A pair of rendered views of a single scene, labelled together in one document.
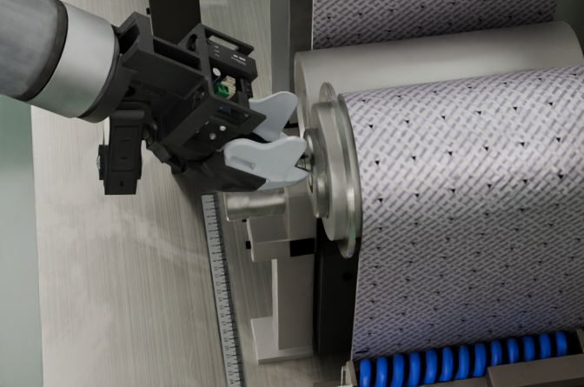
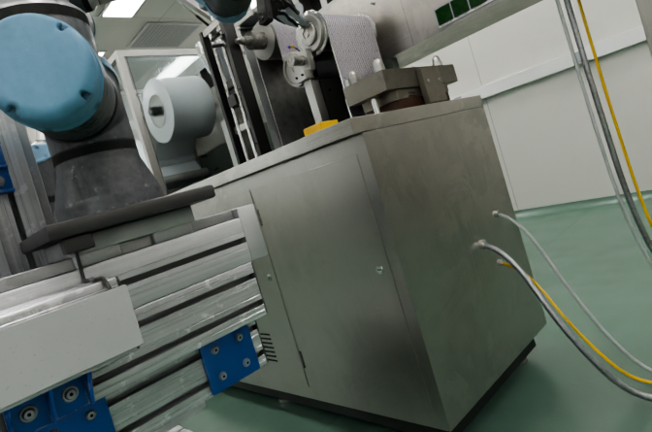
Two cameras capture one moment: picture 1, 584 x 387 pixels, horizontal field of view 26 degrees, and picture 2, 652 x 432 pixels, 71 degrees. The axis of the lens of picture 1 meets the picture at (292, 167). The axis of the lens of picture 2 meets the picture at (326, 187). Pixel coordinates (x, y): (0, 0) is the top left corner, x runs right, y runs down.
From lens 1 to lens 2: 1.71 m
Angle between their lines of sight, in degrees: 60
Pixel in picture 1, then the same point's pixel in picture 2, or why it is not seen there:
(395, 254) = (336, 38)
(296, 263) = (315, 84)
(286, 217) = (307, 62)
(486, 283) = (359, 57)
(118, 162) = (267, 3)
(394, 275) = (340, 48)
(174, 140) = not seen: outside the picture
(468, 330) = not seen: hidden behind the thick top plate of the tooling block
